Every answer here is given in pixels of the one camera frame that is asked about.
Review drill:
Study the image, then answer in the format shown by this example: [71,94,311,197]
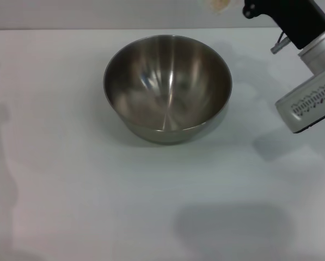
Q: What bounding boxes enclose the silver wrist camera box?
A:
[275,64,325,134]

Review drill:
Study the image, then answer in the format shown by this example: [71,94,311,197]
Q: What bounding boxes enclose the stainless steel mixing bowl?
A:
[102,34,233,145]

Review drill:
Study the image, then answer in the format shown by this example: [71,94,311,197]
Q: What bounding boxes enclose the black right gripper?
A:
[242,0,325,51]

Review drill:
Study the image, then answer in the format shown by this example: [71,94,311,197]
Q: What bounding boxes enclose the beige rice grains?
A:
[211,0,231,12]

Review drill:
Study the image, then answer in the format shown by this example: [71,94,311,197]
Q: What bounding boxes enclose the silver right wrist cable plug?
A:
[270,30,291,54]

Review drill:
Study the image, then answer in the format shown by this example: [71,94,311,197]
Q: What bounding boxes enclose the clear plastic measuring cup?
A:
[209,0,244,14]

